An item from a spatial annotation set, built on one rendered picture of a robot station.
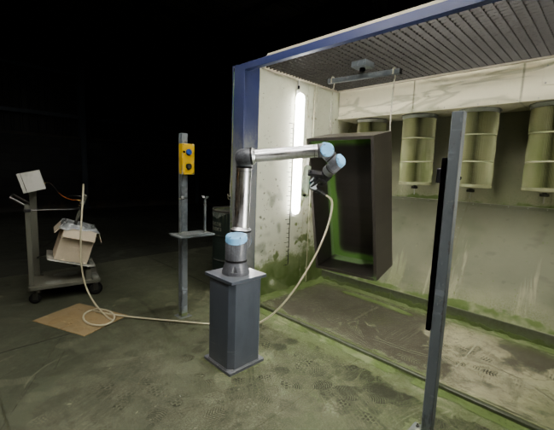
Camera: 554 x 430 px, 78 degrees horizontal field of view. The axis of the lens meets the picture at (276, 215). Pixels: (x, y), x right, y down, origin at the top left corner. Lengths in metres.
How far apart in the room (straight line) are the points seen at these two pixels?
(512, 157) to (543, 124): 0.52
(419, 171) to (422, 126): 0.46
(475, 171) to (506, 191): 0.47
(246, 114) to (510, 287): 2.76
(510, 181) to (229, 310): 2.90
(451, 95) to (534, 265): 1.66
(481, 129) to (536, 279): 1.38
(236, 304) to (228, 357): 0.37
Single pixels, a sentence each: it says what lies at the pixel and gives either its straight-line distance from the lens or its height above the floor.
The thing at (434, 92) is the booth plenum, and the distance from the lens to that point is 3.78.
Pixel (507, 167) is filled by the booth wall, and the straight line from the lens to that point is 3.95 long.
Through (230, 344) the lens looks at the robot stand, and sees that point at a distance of 2.41.
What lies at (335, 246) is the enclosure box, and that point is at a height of 0.61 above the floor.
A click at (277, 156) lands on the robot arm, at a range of 2.27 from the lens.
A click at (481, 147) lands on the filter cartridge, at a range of 3.64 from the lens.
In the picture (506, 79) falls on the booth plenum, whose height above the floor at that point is 2.17.
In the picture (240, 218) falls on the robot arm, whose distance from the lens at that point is 2.44.
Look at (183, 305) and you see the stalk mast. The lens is 3.30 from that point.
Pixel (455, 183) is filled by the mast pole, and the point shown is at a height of 1.32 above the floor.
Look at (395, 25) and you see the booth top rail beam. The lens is 2.42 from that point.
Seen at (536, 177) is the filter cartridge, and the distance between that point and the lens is 3.53.
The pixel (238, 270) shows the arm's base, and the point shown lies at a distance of 2.31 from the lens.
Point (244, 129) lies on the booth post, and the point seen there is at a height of 1.71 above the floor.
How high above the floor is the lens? 1.35
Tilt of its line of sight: 7 degrees down
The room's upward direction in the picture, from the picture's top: 2 degrees clockwise
